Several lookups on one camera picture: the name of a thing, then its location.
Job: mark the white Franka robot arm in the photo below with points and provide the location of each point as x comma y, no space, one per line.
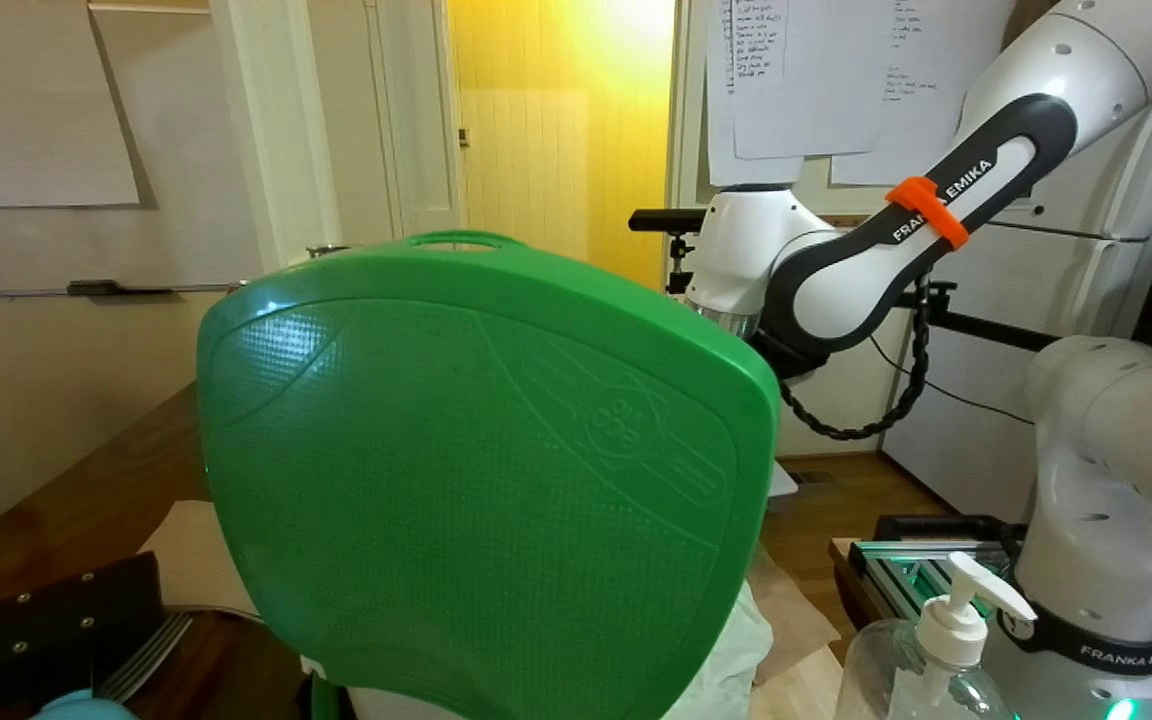
806,290

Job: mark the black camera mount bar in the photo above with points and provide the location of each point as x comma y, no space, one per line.
942,313

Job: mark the brown paper napkin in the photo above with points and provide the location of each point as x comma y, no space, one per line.
194,563

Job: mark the whiteboard on wall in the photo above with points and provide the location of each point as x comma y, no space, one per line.
61,132

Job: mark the green bin lid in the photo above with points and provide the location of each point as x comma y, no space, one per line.
485,478

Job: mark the metal rail green box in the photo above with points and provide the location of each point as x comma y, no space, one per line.
894,576

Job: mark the clear pump soap bottle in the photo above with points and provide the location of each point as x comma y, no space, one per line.
930,664

